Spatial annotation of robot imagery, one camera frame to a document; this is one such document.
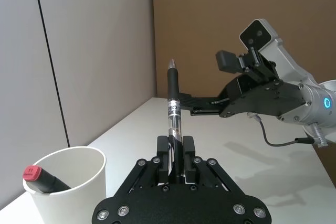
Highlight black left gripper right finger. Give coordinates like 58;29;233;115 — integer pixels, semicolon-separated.
183;135;244;196

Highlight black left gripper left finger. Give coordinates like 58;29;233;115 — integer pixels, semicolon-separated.
114;135;170;198

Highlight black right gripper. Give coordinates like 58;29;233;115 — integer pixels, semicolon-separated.
178;47;307;119

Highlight black and clear ballpoint pen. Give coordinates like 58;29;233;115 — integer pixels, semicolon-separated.
165;58;184;184

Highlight white paper cup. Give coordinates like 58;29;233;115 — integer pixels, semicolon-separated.
22;146;107;224

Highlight black marker with red cap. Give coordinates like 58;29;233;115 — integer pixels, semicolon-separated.
23;165;72;194

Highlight thin dark gripper cable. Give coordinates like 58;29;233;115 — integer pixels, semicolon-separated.
246;112;316;147

